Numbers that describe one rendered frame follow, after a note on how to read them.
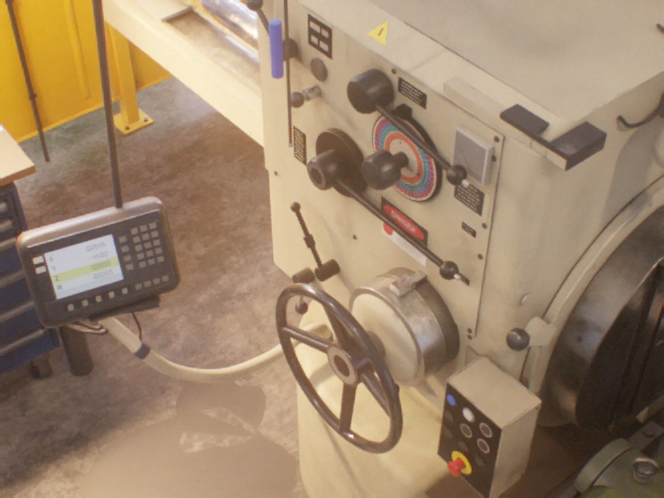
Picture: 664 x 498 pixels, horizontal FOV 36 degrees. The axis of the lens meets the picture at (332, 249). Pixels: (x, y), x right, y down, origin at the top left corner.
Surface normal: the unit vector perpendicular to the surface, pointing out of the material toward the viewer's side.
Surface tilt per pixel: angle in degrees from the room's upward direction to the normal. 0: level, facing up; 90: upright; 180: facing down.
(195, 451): 0
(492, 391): 0
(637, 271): 32
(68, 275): 70
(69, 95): 90
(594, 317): 58
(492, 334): 90
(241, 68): 0
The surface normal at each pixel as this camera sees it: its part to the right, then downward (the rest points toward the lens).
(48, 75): 0.64, 0.54
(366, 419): 0.00, -0.72
